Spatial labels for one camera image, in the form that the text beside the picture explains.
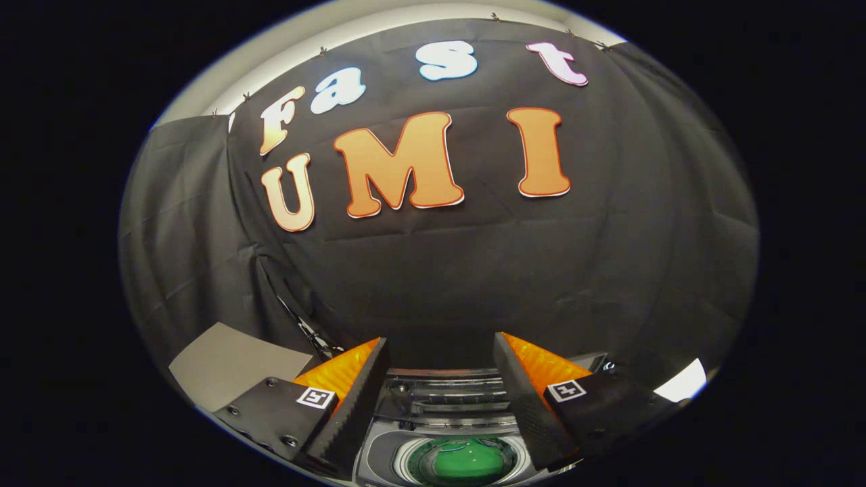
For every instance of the green polo shirt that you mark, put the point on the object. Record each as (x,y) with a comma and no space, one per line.
(463,463)

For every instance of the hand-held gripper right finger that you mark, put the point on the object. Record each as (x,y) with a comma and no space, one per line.
(524,399)

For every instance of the white side table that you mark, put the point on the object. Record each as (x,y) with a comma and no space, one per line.
(683,384)

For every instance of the grey board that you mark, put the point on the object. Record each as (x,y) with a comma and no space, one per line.
(230,358)

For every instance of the black backdrop cloth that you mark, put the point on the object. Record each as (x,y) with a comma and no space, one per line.
(440,270)

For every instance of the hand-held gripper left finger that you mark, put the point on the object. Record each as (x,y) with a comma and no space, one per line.
(362,399)

